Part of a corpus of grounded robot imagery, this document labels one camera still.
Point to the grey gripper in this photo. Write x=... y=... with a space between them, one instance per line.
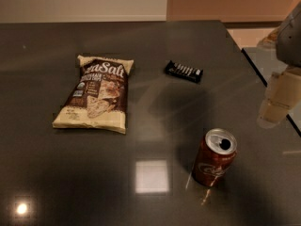
x=290 y=42

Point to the brown sea salt chip bag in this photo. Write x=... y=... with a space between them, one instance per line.
x=99 y=100

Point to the black rxbar chocolate bar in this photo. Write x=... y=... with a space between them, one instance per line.
x=184 y=72

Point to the red soda can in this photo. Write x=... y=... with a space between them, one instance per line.
x=216 y=152

